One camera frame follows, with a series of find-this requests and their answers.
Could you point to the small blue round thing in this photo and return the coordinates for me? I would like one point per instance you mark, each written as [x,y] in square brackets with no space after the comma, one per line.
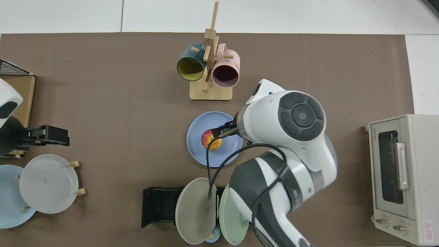
[216,237]

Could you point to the pink cup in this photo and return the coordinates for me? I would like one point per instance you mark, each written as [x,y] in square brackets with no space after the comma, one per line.
[233,60]

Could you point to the brown table cloth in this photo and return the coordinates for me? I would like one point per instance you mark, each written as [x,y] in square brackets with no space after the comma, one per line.
[103,103]

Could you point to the pale green plate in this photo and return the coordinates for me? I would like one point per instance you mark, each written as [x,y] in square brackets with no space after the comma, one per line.
[229,223]

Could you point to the wooden cup stand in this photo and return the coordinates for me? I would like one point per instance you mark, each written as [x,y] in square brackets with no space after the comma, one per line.
[211,94]

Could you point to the light blue plate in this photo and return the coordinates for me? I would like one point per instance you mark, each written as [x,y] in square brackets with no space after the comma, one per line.
[10,206]

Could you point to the pale toaster oven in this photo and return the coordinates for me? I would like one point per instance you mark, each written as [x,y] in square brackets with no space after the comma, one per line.
[422,171]

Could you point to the beige plate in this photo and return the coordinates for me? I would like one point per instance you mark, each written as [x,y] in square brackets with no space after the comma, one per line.
[195,212]

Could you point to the dark teal cup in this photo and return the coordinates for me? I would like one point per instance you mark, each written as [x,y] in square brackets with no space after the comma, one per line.
[185,53]

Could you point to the dark grey flat device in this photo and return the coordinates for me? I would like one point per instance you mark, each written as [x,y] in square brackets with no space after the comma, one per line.
[432,5]

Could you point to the red yellow apple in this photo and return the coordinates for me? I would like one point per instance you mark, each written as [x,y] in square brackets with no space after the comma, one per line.
[205,137]

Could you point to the black dish rack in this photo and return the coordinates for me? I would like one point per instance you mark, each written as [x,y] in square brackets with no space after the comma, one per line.
[157,206]

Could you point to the wooden plate rack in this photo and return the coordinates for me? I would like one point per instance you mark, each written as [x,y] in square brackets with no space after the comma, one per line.
[74,164]

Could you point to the grey plate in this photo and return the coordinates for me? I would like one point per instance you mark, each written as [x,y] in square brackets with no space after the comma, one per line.
[48,185]

